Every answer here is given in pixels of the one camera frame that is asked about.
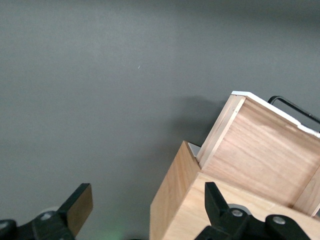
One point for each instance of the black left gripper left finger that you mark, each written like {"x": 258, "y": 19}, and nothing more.
{"x": 77, "y": 207}

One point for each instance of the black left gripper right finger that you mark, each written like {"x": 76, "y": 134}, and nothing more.
{"x": 217, "y": 207}

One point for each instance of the wooden drawer cabinet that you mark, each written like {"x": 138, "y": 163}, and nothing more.
{"x": 175, "y": 195}

